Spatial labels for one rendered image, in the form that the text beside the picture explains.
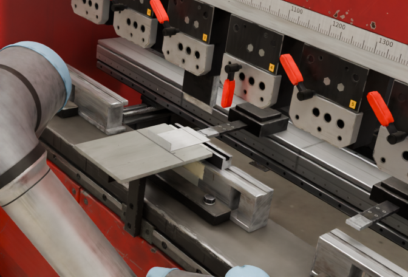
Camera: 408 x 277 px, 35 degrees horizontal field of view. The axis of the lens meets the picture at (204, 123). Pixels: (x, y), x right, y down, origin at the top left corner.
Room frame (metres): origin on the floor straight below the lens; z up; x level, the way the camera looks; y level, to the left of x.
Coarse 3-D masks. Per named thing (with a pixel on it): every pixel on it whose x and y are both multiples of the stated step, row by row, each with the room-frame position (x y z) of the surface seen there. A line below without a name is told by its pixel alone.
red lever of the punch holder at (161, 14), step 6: (156, 0) 1.47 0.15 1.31; (156, 6) 1.46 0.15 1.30; (162, 6) 1.46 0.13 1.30; (156, 12) 1.45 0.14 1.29; (162, 12) 1.45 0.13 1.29; (162, 18) 1.44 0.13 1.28; (168, 18) 1.45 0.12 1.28; (168, 24) 1.44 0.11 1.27; (168, 30) 1.42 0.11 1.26; (174, 30) 1.43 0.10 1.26
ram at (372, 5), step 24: (216, 0) 1.38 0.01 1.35; (288, 0) 1.25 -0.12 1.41; (312, 0) 1.21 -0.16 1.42; (336, 0) 1.17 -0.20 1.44; (360, 0) 1.14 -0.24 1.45; (384, 0) 1.11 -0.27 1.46; (264, 24) 1.28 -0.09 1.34; (288, 24) 1.24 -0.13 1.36; (360, 24) 1.13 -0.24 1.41; (384, 24) 1.10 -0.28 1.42; (336, 48) 1.16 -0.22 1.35; (360, 48) 1.12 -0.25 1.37; (384, 72) 1.08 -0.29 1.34
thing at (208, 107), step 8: (184, 72) 1.47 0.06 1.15; (184, 80) 1.47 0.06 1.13; (192, 80) 1.45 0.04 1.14; (200, 80) 1.43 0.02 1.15; (208, 80) 1.41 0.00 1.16; (216, 80) 1.41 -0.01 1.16; (184, 88) 1.47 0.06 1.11; (192, 88) 1.45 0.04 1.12; (200, 88) 1.43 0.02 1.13; (208, 88) 1.41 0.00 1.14; (216, 88) 1.41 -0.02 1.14; (184, 96) 1.48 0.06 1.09; (192, 96) 1.44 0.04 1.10; (200, 96) 1.43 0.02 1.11; (208, 96) 1.41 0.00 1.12; (216, 96) 1.42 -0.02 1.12; (200, 104) 1.44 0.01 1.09; (208, 104) 1.41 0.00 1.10
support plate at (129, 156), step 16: (144, 128) 1.45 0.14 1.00; (160, 128) 1.46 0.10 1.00; (80, 144) 1.31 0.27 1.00; (96, 144) 1.32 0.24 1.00; (112, 144) 1.34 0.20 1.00; (128, 144) 1.35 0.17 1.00; (144, 144) 1.36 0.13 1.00; (96, 160) 1.25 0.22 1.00; (112, 160) 1.26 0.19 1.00; (128, 160) 1.27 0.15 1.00; (144, 160) 1.28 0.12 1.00; (160, 160) 1.29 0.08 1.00; (176, 160) 1.30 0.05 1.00; (192, 160) 1.33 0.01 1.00; (112, 176) 1.20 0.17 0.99; (128, 176) 1.20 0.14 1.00; (144, 176) 1.23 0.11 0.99
